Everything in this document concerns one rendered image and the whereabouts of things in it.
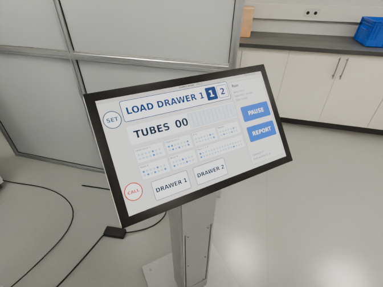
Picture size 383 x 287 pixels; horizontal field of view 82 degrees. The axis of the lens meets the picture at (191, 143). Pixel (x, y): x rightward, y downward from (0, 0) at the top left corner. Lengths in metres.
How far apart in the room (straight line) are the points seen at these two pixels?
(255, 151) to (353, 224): 1.48
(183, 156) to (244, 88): 0.27
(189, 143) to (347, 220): 1.66
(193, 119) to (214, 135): 0.07
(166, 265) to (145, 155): 1.06
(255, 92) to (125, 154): 0.41
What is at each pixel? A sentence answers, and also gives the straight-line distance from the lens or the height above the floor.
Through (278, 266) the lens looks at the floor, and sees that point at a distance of 1.63.
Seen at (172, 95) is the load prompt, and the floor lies 1.17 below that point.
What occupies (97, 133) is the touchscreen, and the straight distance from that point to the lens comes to 0.53.
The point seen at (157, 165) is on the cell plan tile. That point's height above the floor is 1.05.
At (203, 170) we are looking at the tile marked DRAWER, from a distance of 0.57.
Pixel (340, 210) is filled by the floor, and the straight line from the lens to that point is 2.10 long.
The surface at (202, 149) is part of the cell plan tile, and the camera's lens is 0.57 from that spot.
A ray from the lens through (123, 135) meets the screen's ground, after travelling 0.53.
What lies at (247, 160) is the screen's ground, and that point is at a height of 1.00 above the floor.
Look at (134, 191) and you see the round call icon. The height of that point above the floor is 1.02.
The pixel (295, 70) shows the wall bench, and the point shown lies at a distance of 2.66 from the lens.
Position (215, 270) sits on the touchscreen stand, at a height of 0.04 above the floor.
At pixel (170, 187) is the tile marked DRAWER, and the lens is 0.54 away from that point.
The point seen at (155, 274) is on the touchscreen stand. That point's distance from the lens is 1.50.
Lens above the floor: 1.40
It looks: 36 degrees down
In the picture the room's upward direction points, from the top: straight up
